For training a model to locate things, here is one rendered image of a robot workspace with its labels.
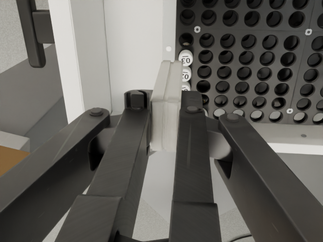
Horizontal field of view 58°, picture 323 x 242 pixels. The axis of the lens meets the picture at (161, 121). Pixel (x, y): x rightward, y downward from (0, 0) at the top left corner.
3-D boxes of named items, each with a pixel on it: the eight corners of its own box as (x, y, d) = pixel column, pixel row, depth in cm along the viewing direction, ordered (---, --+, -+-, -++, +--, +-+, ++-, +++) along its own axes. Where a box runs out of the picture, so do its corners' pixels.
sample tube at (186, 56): (180, 41, 29) (178, 53, 25) (192, 40, 29) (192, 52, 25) (180, 53, 30) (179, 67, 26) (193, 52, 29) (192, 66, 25)
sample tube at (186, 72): (180, 53, 30) (178, 67, 26) (192, 55, 30) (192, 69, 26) (178, 65, 30) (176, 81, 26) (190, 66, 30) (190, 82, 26)
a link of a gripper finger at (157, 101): (164, 152, 15) (150, 151, 15) (171, 99, 22) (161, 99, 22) (165, 100, 14) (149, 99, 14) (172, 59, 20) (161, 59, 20)
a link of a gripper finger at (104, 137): (146, 158, 14) (84, 154, 14) (156, 111, 18) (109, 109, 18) (146, 130, 13) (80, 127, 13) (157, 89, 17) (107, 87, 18)
